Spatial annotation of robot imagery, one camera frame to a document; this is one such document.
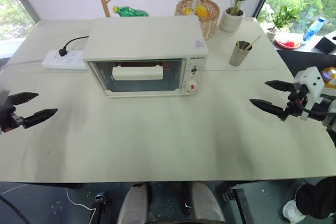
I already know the large yellow orange fruit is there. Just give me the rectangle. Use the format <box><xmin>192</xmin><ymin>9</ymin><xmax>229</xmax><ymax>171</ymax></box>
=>
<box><xmin>195</xmin><ymin>5</ymin><xmax>209</xmax><ymax>19</ymax></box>

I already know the wooden stick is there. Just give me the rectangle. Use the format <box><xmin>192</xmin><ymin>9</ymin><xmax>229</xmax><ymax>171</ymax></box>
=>
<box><xmin>246</xmin><ymin>34</ymin><xmax>263</xmax><ymax>51</ymax></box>

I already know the wicker basket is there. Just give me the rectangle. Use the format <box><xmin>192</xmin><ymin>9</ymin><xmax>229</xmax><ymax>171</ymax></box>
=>
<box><xmin>174</xmin><ymin>0</ymin><xmax>221</xmax><ymax>40</ymax></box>

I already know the white floor cable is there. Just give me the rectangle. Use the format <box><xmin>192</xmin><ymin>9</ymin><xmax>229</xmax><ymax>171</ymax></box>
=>
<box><xmin>65</xmin><ymin>186</ymin><xmax>98</xmax><ymax>212</ymax></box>

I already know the white sneaker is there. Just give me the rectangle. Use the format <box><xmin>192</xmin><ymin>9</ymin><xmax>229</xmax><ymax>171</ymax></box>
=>
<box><xmin>282</xmin><ymin>199</ymin><xmax>307</xmax><ymax>224</ymax></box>

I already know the black trouser leg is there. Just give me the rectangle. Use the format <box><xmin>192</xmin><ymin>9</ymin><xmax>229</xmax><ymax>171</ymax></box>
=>
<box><xmin>295</xmin><ymin>176</ymin><xmax>336</xmax><ymax>220</ymax></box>

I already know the white toaster oven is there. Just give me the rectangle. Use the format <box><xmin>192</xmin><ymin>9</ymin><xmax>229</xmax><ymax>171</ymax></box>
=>
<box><xmin>82</xmin><ymin>15</ymin><xmax>209</xmax><ymax>98</ymax></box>

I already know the grey rounded robot foot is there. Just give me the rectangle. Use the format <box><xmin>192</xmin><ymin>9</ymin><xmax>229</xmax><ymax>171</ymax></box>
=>
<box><xmin>117</xmin><ymin>183</ymin><xmax>149</xmax><ymax>224</ymax></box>
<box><xmin>188</xmin><ymin>182</ymin><xmax>227</xmax><ymax>223</ymax></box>

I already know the black box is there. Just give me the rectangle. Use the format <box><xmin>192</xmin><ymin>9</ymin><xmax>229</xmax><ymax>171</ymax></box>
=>
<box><xmin>314</xmin><ymin>30</ymin><xmax>336</xmax><ymax>56</ymax></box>

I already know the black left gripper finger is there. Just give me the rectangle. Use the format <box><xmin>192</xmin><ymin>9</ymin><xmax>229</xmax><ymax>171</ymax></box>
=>
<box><xmin>22</xmin><ymin>108</ymin><xmax>58</xmax><ymax>130</ymax></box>
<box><xmin>7</xmin><ymin>92</ymin><xmax>39</xmax><ymax>106</ymax></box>

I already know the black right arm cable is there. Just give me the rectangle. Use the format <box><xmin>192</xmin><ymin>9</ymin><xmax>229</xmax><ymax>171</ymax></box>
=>
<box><xmin>303</xmin><ymin>108</ymin><xmax>336</xmax><ymax>116</ymax></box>

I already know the white plant pot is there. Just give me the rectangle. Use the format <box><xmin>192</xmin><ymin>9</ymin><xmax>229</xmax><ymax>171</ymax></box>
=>
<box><xmin>219</xmin><ymin>7</ymin><xmax>245</xmax><ymax>33</ymax></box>

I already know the green plastic bottle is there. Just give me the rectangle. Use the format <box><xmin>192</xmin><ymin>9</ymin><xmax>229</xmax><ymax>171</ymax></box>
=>
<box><xmin>112</xmin><ymin>5</ymin><xmax>150</xmax><ymax>18</ymax></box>

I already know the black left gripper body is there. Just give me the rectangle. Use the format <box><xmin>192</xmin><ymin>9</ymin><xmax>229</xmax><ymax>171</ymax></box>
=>
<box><xmin>0</xmin><ymin>98</ymin><xmax>24</xmax><ymax>133</ymax></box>

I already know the red plate with food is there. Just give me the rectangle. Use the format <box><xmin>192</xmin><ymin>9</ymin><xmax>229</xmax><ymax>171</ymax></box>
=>
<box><xmin>274</xmin><ymin>38</ymin><xmax>301</xmax><ymax>50</ymax></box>

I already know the black table leg frame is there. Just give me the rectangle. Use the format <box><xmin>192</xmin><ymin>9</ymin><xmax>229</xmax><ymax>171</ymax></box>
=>
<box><xmin>91</xmin><ymin>192</ymin><xmax>109</xmax><ymax>224</ymax></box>
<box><xmin>217</xmin><ymin>181</ymin><xmax>251</xmax><ymax>224</ymax></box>

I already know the metal cup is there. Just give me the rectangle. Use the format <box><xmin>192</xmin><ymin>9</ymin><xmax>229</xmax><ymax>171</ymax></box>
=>
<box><xmin>229</xmin><ymin>40</ymin><xmax>253</xmax><ymax>67</ymax></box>

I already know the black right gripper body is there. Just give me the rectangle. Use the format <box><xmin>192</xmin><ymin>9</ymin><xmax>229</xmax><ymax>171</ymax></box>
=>
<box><xmin>282</xmin><ymin>84</ymin><xmax>309</xmax><ymax>121</ymax></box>

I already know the white power strip cable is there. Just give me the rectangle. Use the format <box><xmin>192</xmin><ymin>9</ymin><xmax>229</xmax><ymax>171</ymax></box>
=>
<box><xmin>0</xmin><ymin>59</ymin><xmax>46</xmax><ymax>72</ymax></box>

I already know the white power strip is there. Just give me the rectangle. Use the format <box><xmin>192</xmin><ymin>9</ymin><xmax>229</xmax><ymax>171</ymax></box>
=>
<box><xmin>41</xmin><ymin>49</ymin><xmax>89</xmax><ymax>71</ymax></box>

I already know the glass oven door white handle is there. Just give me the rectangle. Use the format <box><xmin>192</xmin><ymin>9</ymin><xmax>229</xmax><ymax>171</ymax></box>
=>
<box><xmin>88</xmin><ymin>58</ymin><xmax>187</xmax><ymax>96</ymax></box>

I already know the white timer knob red mark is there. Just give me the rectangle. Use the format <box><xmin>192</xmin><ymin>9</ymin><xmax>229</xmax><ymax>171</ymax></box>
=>
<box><xmin>184</xmin><ymin>80</ymin><xmax>198</xmax><ymax>94</ymax></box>

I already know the blue water bottle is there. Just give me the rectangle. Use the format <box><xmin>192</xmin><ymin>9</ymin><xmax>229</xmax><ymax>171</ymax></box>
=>
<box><xmin>302</xmin><ymin>16</ymin><xmax>327</xmax><ymax>42</ymax></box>

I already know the black plug with cable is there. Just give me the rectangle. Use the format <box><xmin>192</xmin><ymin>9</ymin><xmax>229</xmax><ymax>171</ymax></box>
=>
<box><xmin>58</xmin><ymin>36</ymin><xmax>90</xmax><ymax>57</ymax></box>

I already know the small potted plant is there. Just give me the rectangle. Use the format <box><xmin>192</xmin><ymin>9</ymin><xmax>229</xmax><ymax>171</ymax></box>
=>
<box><xmin>266</xmin><ymin>5</ymin><xmax>300</xmax><ymax>42</ymax></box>

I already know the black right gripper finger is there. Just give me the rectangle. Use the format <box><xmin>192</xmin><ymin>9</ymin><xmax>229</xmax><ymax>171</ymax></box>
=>
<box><xmin>264</xmin><ymin>80</ymin><xmax>296</xmax><ymax>92</ymax></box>
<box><xmin>249</xmin><ymin>99</ymin><xmax>287</xmax><ymax>122</ymax></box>

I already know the yellow purple ball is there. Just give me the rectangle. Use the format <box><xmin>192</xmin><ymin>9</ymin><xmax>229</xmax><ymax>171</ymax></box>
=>
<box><xmin>320</xmin><ymin>66</ymin><xmax>336</xmax><ymax>90</ymax></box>

